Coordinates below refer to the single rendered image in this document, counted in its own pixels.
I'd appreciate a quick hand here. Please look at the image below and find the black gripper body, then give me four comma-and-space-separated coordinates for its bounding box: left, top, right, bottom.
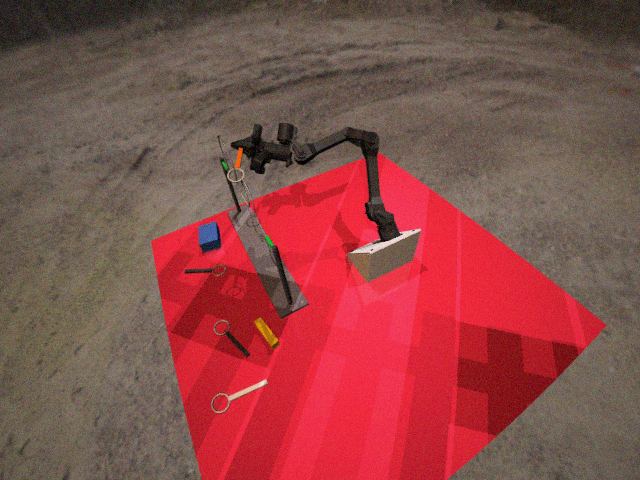
249, 124, 276, 170

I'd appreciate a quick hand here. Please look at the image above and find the blue block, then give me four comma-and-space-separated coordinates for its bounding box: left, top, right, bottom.
198, 221, 222, 253

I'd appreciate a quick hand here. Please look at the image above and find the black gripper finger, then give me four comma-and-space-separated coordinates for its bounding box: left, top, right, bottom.
231, 146, 251, 161
231, 135, 252, 152

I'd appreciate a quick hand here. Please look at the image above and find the grey loop with beige handle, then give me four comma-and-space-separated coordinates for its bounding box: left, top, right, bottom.
211, 380, 268, 414

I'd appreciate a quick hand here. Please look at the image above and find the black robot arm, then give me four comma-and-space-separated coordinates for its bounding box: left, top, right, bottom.
252, 123, 402, 242

